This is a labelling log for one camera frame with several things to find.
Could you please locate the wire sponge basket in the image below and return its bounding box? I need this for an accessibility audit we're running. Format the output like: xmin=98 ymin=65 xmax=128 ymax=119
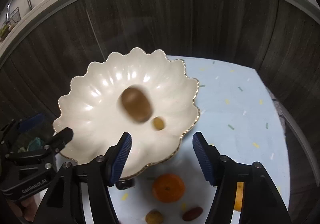
xmin=0 ymin=7 xmax=21 ymax=42

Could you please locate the white scalloped ceramic bowl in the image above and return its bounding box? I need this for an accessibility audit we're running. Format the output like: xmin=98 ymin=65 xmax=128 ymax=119
xmin=53 ymin=47 xmax=200 ymax=179

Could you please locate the left hand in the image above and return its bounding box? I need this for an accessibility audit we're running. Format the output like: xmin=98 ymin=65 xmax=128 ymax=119
xmin=6 ymin=193 xmax=41 ymax=222

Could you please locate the light blue patterned cloth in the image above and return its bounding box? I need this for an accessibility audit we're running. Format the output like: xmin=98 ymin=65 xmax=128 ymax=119
xmin=110 ymin=56 xmax=290 ymax=223

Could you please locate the brown kiwi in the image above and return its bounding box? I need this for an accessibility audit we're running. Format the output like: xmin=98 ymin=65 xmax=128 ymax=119
xmin=120 ymin=86 xmax=153 ymax=123

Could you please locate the orange mandarin near bowl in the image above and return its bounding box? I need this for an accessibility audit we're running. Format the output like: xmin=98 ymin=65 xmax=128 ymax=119
xmin=152 ymin=174 xmax=185 ymax=203

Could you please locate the yellow brown mango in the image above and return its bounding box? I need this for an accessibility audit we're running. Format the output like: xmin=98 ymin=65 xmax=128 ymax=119
xmin=234 ymin=182 xmax=244 ymax=212

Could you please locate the tan longan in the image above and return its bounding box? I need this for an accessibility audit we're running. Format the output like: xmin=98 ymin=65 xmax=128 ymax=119
xmin=145 ymin=210 xmax=164 ymax=224
xmin=152 ymin=117 xmax=165 ymax=130

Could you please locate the chrome kitchen faucet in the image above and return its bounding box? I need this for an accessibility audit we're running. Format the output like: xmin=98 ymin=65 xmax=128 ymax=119
xmin=5 ymin=0 xmax=33 ymax=25

